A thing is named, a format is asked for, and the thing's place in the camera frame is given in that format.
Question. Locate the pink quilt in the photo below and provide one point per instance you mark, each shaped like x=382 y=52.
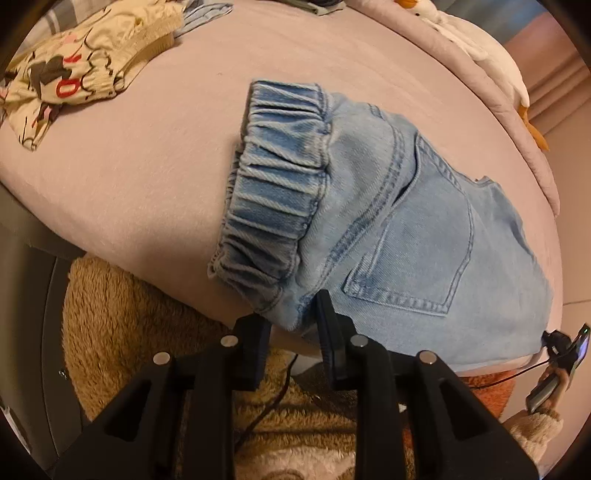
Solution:
x=461 y=69

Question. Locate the cream printed garment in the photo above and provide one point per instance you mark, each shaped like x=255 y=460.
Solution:
x=69 y=74

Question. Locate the pink bed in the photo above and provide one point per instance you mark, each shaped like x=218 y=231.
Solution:
x=138 y=184

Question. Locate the person's right hand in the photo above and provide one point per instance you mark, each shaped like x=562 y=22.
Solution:
x=557 y=392

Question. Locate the grey plaid pillow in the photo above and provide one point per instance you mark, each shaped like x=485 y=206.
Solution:
x=55 y=18

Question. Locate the light blue denim pants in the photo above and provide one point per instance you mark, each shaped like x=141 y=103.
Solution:
x=406 y=240

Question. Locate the grey cabinet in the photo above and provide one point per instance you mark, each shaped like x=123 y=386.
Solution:
x=46 y=300

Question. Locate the white goose plush toy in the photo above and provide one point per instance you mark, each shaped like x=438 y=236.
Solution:
x=498 y=60

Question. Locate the blue striped cloth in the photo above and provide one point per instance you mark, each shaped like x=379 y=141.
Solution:
x=203 y=14

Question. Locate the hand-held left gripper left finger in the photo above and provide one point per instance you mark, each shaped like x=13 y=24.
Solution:
x=262 y=351

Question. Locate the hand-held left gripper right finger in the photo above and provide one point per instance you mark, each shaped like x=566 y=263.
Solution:
x=326 y=342

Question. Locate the pink curtain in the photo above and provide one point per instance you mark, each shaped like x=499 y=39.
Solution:
x=554 y=92

